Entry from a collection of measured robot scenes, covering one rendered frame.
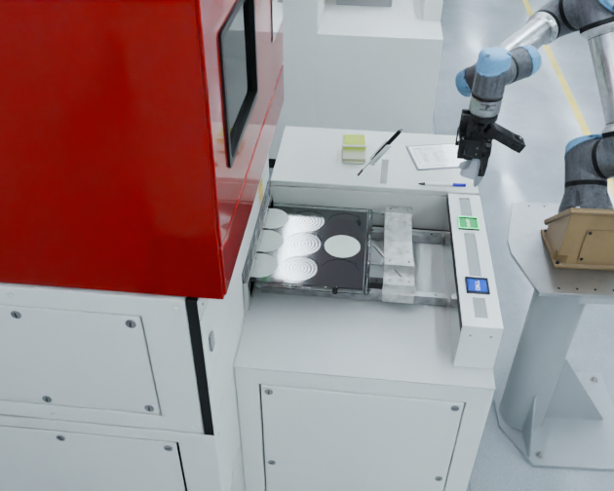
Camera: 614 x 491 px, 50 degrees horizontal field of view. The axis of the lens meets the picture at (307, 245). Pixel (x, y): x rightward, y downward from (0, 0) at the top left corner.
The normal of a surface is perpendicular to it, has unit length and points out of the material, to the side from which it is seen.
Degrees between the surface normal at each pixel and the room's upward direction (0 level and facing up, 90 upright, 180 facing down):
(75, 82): 90
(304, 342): 0
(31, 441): 90
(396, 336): 0
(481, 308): 0
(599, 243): 90
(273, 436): 90
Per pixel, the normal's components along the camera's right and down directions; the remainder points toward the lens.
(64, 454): -0.11, 0.62
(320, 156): 0.00, -0.79
